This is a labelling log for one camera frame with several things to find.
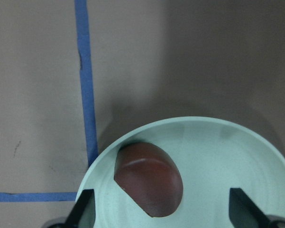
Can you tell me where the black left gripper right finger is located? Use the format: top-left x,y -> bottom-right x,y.
229,188 -> 272,228

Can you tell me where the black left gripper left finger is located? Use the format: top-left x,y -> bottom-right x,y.
65,189 -> 96,228

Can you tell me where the brown bun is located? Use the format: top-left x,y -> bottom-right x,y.
114,142 -> 184,218

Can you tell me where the pale green plate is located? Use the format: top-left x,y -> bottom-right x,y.
79,117 -> 285,228

